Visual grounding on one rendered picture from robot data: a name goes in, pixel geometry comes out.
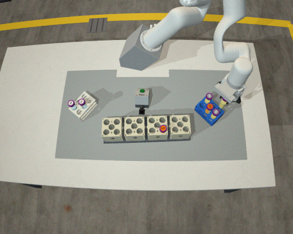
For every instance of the white tube rack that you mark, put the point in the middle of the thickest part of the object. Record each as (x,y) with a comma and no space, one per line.
(81,113)

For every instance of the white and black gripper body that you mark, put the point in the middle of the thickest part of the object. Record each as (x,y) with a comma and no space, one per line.
(238,93)

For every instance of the beige bucket adapter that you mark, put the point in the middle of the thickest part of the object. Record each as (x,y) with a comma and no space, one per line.
(153,126)
(179,127)
(135,128)
(112,129)

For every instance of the blue tube rack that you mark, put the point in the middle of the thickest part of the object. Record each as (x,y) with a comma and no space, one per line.
(200,109)

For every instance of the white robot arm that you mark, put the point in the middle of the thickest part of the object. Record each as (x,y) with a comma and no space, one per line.
(193,13)

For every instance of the grey bench mat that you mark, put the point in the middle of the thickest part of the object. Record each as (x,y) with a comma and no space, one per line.
(177,94)

